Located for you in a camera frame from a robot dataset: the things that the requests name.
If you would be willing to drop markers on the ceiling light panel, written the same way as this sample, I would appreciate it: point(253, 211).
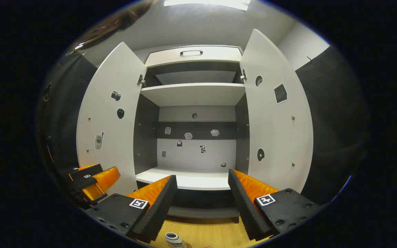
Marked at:
point(205, 2)

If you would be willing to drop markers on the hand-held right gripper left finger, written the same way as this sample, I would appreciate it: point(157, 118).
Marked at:
point(160, 210)

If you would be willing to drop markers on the white cabinet shelf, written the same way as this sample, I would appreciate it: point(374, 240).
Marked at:
point(191, 94)

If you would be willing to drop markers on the white cabinet drawer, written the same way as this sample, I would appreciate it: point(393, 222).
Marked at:
point(164, 57)

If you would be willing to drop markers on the black backdrop cloth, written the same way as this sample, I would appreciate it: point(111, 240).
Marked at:
point(333, 131)
point(67, 113)

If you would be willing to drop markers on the white cabinet door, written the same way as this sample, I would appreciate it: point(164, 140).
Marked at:
point(105, 113)
point(274, 131)

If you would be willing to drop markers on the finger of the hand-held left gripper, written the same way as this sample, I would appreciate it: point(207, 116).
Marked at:
point(102, 182)
point(88, 171)

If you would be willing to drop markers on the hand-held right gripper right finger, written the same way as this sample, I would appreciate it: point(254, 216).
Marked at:
point(245, 206)

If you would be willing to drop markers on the white cabinet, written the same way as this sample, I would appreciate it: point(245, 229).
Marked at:
point(198, 151)

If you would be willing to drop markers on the white bottle with green label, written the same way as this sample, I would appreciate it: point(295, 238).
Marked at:
point(175, 241)

